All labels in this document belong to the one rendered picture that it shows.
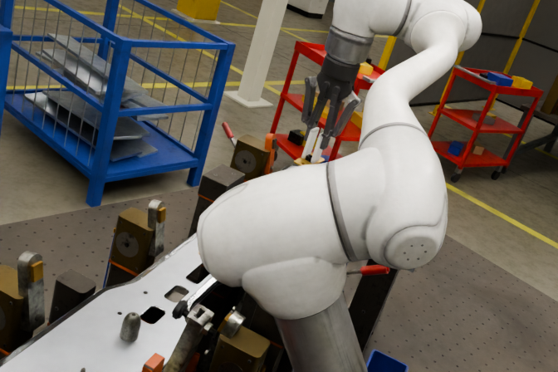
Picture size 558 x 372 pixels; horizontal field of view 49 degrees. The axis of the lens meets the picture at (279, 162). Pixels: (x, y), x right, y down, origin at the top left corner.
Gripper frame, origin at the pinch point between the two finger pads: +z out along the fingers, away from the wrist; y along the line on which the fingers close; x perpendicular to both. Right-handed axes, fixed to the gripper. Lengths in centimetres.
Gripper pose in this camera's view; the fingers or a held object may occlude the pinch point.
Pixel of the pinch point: (315, 144)
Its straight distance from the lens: 133.8
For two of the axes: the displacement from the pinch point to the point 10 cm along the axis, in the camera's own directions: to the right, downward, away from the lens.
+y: -8.2, -4.4, 3.8
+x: -5.1, 2.4, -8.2
